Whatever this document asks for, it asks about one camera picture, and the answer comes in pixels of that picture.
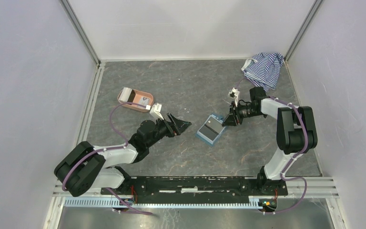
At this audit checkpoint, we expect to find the white VIP card in tray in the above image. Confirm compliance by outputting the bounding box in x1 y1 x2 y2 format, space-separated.
138 96 152 107

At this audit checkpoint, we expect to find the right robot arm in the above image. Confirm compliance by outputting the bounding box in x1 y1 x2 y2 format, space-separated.
223 87 318 195

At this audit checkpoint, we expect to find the blue striped cloth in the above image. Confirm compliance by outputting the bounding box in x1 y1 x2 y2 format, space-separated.
241 52 285 92

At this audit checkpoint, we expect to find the stack of credit cards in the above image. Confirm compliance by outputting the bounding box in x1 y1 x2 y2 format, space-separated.
118 87 135 103

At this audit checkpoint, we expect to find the pink oval tray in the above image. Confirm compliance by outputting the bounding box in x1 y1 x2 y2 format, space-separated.
117 87 154 113

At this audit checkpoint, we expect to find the teal card holder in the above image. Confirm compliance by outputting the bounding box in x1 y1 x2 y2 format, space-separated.
195 114 226 146

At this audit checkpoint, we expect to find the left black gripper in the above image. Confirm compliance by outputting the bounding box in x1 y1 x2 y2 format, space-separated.
146 112 191 148

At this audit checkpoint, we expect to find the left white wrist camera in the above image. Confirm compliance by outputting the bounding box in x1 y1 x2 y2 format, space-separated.
145 103 164 120

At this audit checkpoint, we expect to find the purple cable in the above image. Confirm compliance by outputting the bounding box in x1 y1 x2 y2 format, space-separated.
61 102 151 192
235 77 310 215

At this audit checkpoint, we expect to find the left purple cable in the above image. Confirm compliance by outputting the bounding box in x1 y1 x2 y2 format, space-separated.
61 102 151 192

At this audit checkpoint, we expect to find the aluminium frame rail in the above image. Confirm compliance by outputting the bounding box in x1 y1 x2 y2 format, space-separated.
44 176 346 229

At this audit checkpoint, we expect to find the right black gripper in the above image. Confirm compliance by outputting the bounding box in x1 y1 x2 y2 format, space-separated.
222 101 264 127

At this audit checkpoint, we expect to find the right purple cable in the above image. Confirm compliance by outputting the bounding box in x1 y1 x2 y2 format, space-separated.
235 77 310 215

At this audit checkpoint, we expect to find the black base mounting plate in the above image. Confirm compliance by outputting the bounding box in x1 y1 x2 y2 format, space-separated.
114 176 288 204

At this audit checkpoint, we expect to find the black credit card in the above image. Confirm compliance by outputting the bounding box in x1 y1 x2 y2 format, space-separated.
206 116 224 134
198 125 218 142

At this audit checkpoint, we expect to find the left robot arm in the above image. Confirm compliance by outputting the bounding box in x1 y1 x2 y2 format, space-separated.
54 113 192 197

